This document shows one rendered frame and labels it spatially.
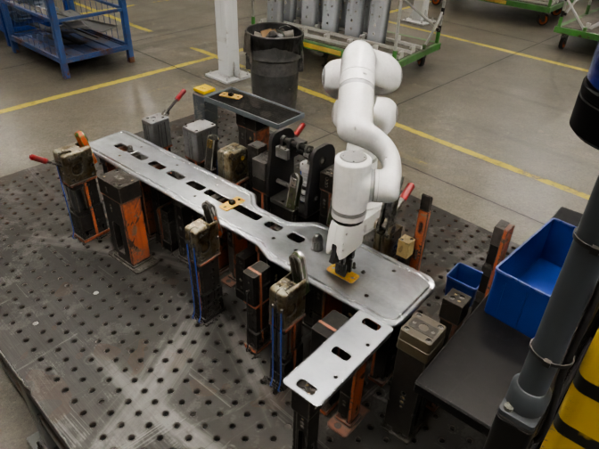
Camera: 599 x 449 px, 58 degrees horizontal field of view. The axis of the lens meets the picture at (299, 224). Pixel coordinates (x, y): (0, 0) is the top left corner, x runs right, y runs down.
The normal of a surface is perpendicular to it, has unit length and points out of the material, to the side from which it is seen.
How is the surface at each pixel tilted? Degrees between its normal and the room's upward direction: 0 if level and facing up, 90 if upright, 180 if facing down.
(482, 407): 0
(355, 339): 0
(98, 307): 0
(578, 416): 90
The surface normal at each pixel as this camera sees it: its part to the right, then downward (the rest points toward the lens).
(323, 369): 0.03, -0.82
